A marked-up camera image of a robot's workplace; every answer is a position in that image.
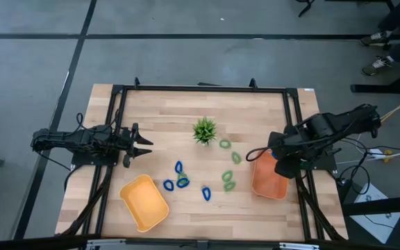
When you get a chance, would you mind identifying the green plant in white pot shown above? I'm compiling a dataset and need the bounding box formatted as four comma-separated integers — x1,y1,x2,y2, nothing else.
192,117,218,146

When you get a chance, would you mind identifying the white power strip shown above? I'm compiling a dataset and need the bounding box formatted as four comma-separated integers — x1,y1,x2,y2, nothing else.
368,148,388,160

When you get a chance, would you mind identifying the yellow plastic bin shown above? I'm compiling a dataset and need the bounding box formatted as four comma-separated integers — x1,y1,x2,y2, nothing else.
119,174,170,233

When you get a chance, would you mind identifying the black stand leg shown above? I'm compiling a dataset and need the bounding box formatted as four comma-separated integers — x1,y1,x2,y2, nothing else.
295,0,316,18

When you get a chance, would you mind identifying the orange plastic bin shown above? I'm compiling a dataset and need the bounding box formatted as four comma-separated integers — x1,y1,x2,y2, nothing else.
251,149,290,201

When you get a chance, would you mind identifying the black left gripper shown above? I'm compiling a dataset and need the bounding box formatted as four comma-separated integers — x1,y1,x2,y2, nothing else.
118,123,154,169

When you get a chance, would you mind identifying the black metal bar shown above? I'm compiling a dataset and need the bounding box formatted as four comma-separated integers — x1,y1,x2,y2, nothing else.
342,194,400,217

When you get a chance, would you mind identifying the black metal table frame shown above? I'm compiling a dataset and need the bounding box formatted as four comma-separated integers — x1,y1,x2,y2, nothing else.
56,78,349,244

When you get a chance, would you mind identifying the person's shoe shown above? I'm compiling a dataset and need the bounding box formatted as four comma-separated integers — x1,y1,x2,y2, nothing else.
360,31,390,48
361,55,394,77

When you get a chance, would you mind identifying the black rig crossbar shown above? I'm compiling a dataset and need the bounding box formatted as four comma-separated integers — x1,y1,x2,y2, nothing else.
0,235,400,250

